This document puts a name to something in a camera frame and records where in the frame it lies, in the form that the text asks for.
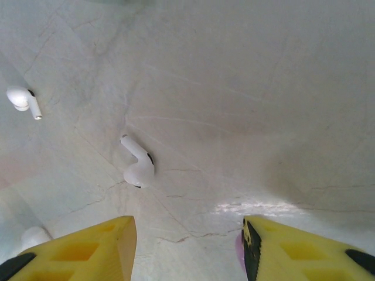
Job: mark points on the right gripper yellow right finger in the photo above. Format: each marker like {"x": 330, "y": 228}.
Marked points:
{"x": 293, "y": 257}

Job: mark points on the purple earbud case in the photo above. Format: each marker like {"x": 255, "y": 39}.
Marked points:
{"x": 238, "y": 254}

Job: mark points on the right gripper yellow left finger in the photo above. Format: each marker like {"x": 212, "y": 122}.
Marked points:
{"x": 73, "y": 257}

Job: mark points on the white earbud case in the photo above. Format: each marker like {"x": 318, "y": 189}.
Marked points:
{"x": 33, "y": 237}

